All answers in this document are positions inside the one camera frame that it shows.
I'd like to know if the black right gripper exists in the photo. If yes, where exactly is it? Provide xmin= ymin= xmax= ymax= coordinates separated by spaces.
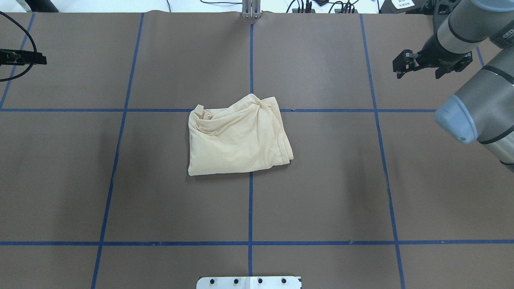
xmin=392 ymin=35 xmax=473 ymax=79

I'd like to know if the cream long-sleeve printed shirt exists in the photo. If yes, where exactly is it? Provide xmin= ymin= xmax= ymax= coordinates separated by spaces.
xmin=188 ymin=94 xmax=294 ymax=176

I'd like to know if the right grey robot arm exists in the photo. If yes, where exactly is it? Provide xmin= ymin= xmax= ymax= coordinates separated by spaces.
xmin=392 ymin=0 xmax=514 ymax=171

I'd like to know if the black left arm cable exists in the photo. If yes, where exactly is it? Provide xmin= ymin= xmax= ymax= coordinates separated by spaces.
xmin=0 ymin=11 xmax=38 ymax=83

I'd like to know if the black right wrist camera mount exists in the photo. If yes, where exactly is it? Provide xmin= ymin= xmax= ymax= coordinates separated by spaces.
xmin=419 ymin=0 xmax=461 ymax=17

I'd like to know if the aluminium frame post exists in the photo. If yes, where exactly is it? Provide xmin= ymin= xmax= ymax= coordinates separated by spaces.
xmin=242 ymin=0 xmax=262 ymax=19

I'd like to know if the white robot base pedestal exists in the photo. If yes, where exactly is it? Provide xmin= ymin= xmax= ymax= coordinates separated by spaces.
xmin=196 ymin=276 xmax=302 ymax=289

